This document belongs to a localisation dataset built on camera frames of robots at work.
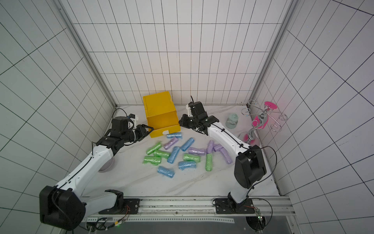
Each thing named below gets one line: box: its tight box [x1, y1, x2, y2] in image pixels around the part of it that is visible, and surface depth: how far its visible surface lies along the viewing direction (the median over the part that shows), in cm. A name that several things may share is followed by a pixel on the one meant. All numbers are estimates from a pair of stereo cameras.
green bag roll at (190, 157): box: [183, 153, 201, 163], surface depth 89 cm
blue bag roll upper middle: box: [181, 137, 195, 152], surface depth 97 cm
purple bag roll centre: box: [187, 147, 206, 156], surface depth 92 cm
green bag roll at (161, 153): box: [153, 149, 171, 159], surface depth 91 cm
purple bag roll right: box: [219, 147, 233, 165], surface depth 91 cm
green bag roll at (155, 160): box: [142, 155, 162, 166], surface depth 89 cm
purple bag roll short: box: [212, 143, 225, 153], surface depth 94 cm
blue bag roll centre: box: [167, 146, 180, 164], surface depth 90 cm
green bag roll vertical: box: [205, 153, 213, 172], surface depth 89 cm
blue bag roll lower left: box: [157, 166, 175, 178], surface depth 84 cm
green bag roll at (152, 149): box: [146, 141, 162, 156], surface depth 94 cm
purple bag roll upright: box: [206, 139, 215, 154], surface depth 94 cm
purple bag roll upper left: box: [163, 136, 179, 151], surface depth 97 cm
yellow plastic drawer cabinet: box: [142, 91, 181, 138], surface depth 89 cm
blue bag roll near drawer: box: [166, 132, 183, 139], surface depth 100 cm
